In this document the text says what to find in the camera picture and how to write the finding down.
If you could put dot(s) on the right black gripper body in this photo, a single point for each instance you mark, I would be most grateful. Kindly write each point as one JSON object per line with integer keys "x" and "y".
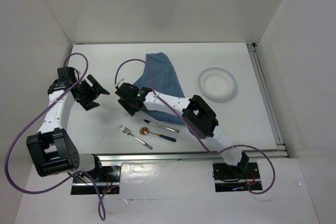
{"x": 137, "y": 88}

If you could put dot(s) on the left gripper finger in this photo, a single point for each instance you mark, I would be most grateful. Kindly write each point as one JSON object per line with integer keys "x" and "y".
{"x": 87, "y": 103}
{"x": 96, "y": 86}

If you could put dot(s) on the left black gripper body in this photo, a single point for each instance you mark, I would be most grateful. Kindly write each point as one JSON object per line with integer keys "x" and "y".
{"x": 85, "y": 92}

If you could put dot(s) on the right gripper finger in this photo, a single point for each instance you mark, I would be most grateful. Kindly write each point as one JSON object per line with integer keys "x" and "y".
{"x": 146, "y": 106}
{"x": 128, "y": 107}

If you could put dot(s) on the blue cloth napkin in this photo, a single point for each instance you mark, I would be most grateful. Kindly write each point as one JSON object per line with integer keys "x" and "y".
{"x": 160, "y": 73}

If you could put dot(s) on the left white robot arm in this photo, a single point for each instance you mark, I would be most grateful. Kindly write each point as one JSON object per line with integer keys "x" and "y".
{"x": 51, "y": 148}

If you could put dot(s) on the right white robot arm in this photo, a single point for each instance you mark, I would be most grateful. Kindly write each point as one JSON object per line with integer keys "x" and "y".
{"x": 195, "y": 114}

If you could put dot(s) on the silver fork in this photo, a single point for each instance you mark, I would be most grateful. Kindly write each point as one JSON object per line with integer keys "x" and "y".
{"x": 126, "y": 131}

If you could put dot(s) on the silver table knife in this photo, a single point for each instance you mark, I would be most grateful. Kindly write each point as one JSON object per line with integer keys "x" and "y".
{"x": 161, "y": 126}

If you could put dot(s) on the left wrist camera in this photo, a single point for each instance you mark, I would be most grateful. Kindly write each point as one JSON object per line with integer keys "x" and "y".
{"x": 68, "y": 74}

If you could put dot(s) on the gold spoon green handle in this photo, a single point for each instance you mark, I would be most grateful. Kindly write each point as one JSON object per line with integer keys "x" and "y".
{"x": 146, "y": 131}

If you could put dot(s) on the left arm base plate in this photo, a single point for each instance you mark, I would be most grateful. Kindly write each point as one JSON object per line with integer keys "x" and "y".
{"x": 107, "y": 179}

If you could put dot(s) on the aluminium front rail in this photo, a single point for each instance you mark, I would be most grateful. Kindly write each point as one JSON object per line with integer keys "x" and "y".
{"x": 156, "y": 157}

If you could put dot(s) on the aluminium rail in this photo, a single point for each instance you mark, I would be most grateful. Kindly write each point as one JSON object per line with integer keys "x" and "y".
{"x": 156, "y": 157}
{"x": 267, "y": 98}

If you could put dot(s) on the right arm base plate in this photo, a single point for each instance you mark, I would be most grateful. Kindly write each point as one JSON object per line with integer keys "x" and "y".
{"x": 228, "y": 180}

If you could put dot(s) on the aluminium right side rail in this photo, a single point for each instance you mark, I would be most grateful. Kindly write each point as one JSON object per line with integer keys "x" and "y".
{"x": 267, "y": 98}

